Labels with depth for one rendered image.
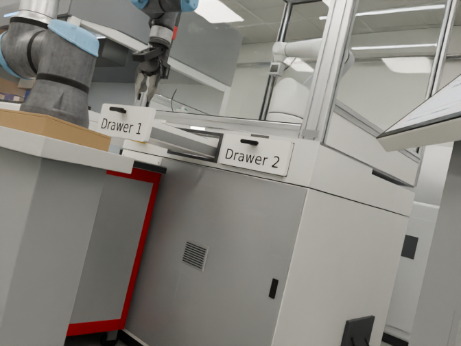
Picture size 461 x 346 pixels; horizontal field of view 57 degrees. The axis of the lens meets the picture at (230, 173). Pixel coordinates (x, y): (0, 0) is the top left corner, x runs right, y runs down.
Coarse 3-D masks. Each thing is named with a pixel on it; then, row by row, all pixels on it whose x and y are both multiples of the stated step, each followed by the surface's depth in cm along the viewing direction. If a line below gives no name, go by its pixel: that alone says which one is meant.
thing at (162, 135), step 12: (156, 132) 136; (168, 132) 139; (180, 132) 143; (156, 144) 157; (168, 144) 140; (180, 144) 144; (192, 144) 148; (204, 144) 152; (216, 144) 157; (204, 156) 158
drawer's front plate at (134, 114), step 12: (108, 108) 147; (132, 108) 138; (144, 108) 133; (108, 120) 146; (120, 120) 141; (132, 120) 136; (144, 120) 132; (108, 132) 144; (120, 132) 140; (132, 132) 135; (144, 132) 131
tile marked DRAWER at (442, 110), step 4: (460, 100) 84; (448, 104) 88; (452, 104) 85; (436, 108) 92; (440, 108) 89; (444, 108) 87; (448, 108) 84; (432, 112) 92; (436, 112) 89; (440, 112) 86; (444, 112) 84; (428, 116) 91; (432, 116) 88
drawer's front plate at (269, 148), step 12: (228, 144) 151; (240, 144) 147; (264, 144) 141; (276, 144) 137; (288, 144) 134; (228, 156) 150; (240, 156) 147; (252, 156) 143; (264, 156) 140; (276, 156) 136; (288, 156) 134; (252, 168) 142; (264, 168) 139; (276, 168) 136
